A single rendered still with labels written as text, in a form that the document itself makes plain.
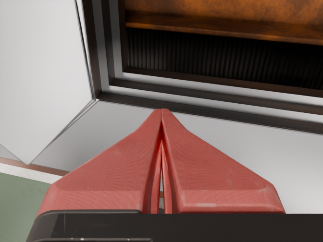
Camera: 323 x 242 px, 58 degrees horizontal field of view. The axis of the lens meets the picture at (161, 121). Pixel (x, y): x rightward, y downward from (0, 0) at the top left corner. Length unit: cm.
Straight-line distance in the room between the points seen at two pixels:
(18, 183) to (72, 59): 189
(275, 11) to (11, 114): 30
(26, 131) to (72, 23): 13
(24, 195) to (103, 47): 196
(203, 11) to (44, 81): 20
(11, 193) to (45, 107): 196
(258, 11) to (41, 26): 24
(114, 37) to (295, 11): 21
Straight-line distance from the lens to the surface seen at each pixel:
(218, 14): 37
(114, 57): 25
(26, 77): 27
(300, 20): 38
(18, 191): 217
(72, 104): 26
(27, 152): 32
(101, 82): 25
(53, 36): 24
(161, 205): 58
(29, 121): 29
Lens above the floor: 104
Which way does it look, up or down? 54 degrees down
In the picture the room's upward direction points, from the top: 154 degrees counter-clockwise
